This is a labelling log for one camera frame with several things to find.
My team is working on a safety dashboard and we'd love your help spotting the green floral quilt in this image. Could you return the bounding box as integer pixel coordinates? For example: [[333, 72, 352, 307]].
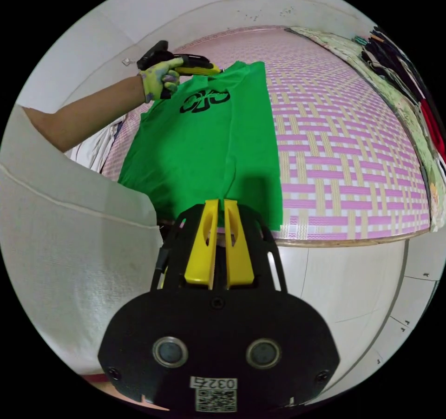
[[285, 26, 446, 233]]

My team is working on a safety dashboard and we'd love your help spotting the bed with pink woven mat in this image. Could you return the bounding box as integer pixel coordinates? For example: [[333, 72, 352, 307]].
[[100, 26, 432, 248]]

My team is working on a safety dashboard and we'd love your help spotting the green short sleeve shirt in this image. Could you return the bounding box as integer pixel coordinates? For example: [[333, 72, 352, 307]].
[[118, 60, 283, 231]]

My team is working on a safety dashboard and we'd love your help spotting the person's body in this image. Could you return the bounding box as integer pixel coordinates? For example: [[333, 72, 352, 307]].
[[0, 102, 164, 385]]

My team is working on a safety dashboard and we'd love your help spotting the pile of clothes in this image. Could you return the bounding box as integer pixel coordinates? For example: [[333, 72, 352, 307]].
[[354, 26, 446, 173]]

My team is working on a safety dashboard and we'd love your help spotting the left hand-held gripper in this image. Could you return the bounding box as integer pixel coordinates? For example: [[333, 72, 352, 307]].
[[136, 40, 225, 100]]

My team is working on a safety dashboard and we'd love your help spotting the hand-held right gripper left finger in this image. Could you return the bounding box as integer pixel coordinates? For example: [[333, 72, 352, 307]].
[[184, 198, 220, 290]]

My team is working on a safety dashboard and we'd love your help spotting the person's left forearm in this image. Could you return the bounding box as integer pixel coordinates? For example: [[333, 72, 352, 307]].
[[21, 74, 145, 153]]

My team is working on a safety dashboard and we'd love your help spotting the person's left hand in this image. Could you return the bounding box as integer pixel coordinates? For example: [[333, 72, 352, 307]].
[[138, 56, 184, 104]]

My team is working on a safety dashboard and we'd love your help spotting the white folded cloth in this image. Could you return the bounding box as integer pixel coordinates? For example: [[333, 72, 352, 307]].
[[65, 115, 127, 177]]

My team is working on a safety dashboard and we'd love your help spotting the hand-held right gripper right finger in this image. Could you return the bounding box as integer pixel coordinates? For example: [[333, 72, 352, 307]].
[[224, 198, 254, 290]]

